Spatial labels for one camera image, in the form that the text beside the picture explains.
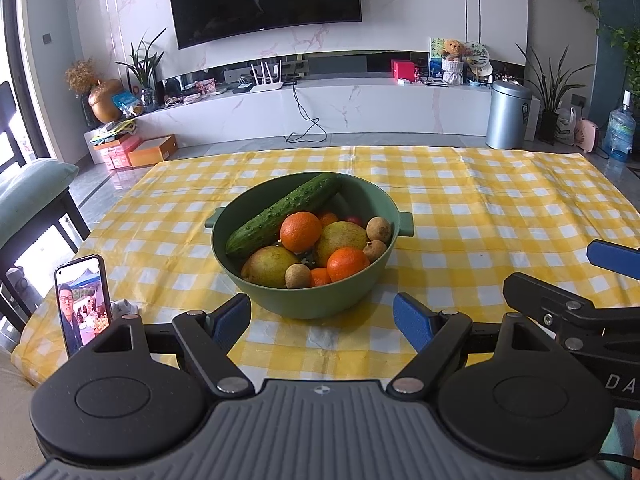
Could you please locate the brown kiwi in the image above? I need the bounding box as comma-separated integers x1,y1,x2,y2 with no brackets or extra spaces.
284,263,311,289
362,240,387,263

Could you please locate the small orange mandarin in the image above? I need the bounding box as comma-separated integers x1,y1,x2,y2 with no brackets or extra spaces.
326,247,370,283

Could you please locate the brown kiwi fruit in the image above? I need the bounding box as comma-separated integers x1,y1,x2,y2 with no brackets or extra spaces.
366,216,393,244

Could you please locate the large orange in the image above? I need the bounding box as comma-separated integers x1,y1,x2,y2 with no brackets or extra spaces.
280,211,322,254

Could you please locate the yellow green pear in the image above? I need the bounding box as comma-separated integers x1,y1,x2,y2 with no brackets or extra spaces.
314,221,368,266

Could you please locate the red apple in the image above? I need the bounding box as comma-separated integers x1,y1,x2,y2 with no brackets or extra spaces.
345,216,363,226

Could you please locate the green plastic bowl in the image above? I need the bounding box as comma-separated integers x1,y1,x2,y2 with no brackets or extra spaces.
206,171,414,320

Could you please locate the green cucumber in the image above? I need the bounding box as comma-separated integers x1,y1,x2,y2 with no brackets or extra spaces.
224,172,341,258

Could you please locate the smartphone on stand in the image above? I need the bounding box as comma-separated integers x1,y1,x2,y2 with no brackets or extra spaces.
54,255,112,358

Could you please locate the pink small heater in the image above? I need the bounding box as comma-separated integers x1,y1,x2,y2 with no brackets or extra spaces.
574,118,599,154

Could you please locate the water bottle jug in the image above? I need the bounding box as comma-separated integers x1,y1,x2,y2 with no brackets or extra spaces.
603,90,636,162

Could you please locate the tall potted plant right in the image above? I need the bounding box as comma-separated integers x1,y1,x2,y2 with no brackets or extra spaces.
516,44,594,144

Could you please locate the silver trash can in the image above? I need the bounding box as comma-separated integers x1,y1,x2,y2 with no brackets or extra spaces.
486,80,533,150

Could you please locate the orange cardboard box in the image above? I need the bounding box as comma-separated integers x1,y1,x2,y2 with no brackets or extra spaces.
128,134,178,168

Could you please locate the pink red box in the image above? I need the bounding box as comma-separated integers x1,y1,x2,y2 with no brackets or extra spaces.
94,134,142,171

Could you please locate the chair with green cushion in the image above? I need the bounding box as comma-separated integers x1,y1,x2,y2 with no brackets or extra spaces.
0,81,90,332

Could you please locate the white marble tv cabinet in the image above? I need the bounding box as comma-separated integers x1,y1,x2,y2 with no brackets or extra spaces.
136,77,491,148

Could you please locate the white wifi router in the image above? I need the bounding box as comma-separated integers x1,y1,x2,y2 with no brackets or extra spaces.
250,60,284,93

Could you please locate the teddy bear toy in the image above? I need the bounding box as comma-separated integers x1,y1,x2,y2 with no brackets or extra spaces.
440,39,472,86

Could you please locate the red box on cabinet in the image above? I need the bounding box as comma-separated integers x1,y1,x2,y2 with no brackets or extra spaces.
390,60,420,82

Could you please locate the potted green plant left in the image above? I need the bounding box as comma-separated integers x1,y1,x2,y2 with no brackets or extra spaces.
116,29,165,113

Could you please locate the copper vase with dried flowers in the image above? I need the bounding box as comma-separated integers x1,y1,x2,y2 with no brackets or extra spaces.
64,58,124,124

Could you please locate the black power cable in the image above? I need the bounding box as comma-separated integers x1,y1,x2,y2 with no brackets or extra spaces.
283,84,330,144

